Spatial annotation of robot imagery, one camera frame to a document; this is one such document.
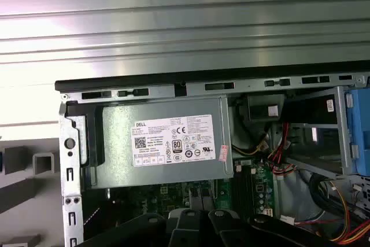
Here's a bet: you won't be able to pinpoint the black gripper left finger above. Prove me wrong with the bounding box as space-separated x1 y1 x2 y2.
76 208 211 247

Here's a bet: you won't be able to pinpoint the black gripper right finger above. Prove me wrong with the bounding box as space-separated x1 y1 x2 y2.
208 208 345 247

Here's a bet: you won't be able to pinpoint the orange red power wire bundle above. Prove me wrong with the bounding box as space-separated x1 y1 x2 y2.
310 179 370 245

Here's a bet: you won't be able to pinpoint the black RAM slot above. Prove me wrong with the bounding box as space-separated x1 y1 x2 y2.
247 160 255 219
233 160 240 219
238 160 244 219
242 160 249 219

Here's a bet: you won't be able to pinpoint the green motherboard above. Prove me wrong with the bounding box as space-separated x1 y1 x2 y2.
83 158 280 224

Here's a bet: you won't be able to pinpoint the grey power supply unit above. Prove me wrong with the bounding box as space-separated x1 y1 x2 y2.
83 96 235 190

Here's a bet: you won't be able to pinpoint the black open PC case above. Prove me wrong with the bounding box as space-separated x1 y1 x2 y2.
54 60 370 247

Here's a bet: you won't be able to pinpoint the grey parts rack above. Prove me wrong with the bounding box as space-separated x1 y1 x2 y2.
0 134 63 247

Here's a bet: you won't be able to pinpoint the grey optical drive cage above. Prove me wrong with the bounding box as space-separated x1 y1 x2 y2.
277 84 356 180

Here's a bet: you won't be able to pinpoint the blue plastic drive latch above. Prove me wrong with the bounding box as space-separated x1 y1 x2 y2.
345 87 370 177

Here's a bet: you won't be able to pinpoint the yellow black wire bundle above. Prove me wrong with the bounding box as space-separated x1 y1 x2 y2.
231 132 271 157

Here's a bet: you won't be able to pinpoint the red black wire bundle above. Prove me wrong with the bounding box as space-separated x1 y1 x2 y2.
267 121 298 179

